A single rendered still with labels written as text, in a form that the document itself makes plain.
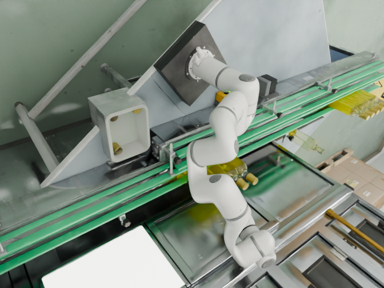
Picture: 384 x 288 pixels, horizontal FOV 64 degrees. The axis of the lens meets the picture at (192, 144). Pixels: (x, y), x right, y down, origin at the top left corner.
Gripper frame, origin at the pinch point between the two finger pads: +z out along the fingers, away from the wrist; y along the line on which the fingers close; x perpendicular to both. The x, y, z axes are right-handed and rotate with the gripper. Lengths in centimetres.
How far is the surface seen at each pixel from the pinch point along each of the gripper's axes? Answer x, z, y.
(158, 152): 21.4, 27.0, 10.6
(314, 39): -85, 68, 37
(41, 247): 70, 6, -4
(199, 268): 18.5, -15.5, -12.8
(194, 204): 9.0, 13.8, -12.7
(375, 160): -506, 239, -303
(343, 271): -34, -34, -16
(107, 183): 44.1, 20.9, 5.4
